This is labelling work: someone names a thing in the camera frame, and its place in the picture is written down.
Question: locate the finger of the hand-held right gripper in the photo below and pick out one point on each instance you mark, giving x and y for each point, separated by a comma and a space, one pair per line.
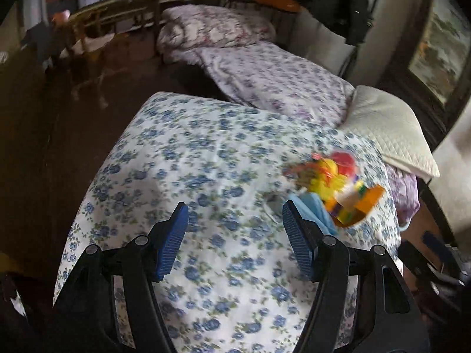
415, 257

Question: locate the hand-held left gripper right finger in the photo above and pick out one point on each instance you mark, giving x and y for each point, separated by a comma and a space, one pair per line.
300, 239

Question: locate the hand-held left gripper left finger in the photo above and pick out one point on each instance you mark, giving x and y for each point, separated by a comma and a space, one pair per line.
171, 242

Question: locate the blue face mask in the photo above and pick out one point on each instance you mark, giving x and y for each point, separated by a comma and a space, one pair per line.
316, 209

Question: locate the orange cardboard box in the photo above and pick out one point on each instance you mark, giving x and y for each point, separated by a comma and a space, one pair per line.
368, 202

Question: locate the purple cloth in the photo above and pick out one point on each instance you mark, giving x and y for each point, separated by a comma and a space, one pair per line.
404, 195

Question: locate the blue floral bed sheet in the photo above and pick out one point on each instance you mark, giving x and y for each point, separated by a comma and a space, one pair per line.
184, 147

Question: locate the white quilted pillow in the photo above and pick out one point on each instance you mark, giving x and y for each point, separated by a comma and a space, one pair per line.
386, 125

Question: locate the purple floral bed sheet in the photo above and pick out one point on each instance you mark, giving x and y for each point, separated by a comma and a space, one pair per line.
276, 77

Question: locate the dark framed landscape painting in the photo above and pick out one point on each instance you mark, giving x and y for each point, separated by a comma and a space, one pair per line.
438, 55

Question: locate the wooden chair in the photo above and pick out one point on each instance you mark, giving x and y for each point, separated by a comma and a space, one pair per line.
88, 55

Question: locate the folded pink floral quilt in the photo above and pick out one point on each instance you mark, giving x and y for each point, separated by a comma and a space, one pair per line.
213, 25

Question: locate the dark hanging clothes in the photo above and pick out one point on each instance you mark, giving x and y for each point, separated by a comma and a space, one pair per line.
331, 0

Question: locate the wooden desk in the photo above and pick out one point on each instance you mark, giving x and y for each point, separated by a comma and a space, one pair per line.
140, 2

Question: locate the small pink object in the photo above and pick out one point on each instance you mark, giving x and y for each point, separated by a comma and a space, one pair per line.
60, 15

